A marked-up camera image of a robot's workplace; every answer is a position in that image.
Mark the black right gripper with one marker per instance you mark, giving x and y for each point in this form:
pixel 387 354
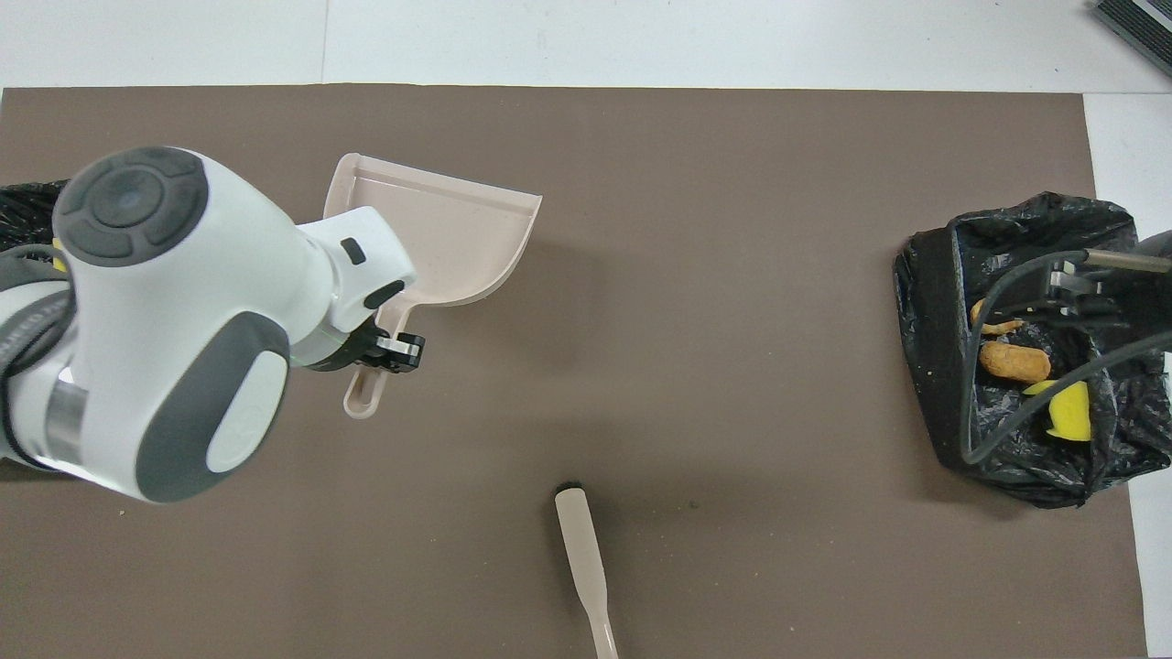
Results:
pixel 1112 275

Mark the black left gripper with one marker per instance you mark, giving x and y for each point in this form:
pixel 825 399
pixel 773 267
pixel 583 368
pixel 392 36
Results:
pixel 362 346

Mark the striped croissant toy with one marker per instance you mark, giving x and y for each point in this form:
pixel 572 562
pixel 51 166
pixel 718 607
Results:
pixel 993 322

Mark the brown croquette toy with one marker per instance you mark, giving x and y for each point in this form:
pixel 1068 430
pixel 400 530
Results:
pixel 1014 362

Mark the beige plastic dustpan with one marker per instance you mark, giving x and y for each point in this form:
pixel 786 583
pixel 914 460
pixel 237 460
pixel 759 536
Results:
pixel 439 247

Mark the yellow sponge piece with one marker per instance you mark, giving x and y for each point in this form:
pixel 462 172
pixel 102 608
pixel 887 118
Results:
pixel 1069 416

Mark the beige hand brush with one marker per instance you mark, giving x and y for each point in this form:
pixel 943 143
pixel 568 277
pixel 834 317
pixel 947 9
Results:
pixel 581 549

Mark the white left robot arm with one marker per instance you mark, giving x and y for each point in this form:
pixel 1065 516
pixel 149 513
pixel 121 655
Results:
pixel 174 320

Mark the black plastic trash bag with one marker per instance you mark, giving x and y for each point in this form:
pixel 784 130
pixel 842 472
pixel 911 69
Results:
pixel 27 210
pixel 943 366

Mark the dark ribbed device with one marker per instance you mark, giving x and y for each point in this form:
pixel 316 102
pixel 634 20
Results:
pixel 1140 23

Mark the brown table mat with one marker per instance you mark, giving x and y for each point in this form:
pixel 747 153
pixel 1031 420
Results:
pixel 687 320

